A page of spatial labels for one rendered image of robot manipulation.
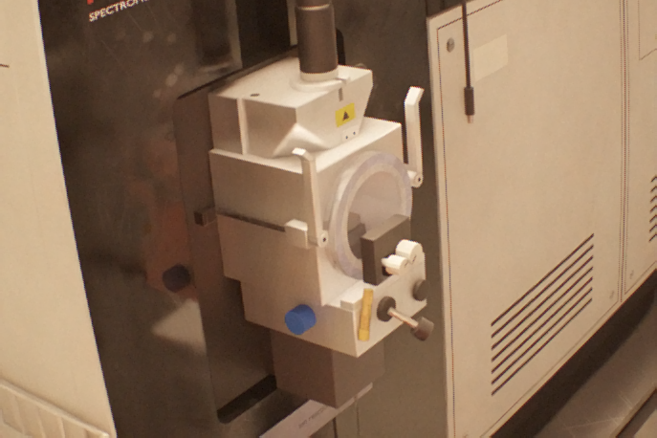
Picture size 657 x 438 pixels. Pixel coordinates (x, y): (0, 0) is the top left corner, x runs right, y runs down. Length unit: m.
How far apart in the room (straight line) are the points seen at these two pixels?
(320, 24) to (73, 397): 0.30
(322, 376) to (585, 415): 0.60
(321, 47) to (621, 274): 0.77
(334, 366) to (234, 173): 0.16
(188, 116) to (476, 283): 0.43
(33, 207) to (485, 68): 0.49
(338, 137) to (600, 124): 0.57
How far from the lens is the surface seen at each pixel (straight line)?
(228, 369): 0.89
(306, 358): 0.88
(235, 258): 0.85
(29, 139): 0.73
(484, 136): 1.11
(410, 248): 0.82
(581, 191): 1.32
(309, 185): 0.76
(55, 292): 0.78
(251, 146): 0.81
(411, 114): 0.84
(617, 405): 1.44
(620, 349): 1.55
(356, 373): 0.89
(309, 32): 0.79
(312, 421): 0.98
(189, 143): 0.81
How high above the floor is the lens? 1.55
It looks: 24 degrees down
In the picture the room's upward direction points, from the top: 5 degrees counter-clockwise
